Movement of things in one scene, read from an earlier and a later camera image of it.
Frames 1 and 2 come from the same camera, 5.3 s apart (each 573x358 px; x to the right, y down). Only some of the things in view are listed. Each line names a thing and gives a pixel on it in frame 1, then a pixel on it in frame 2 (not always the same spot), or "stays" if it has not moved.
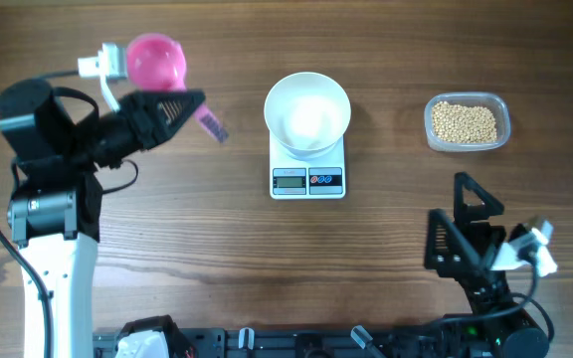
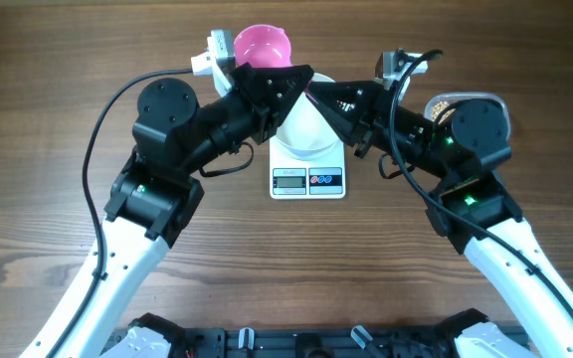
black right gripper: (458, 263) to (363, 97)
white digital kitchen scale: (292, 178) stays
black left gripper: (151, 114) to (261, 86)
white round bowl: (307, 113) stays
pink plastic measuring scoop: (158, 62) to (262, 46)
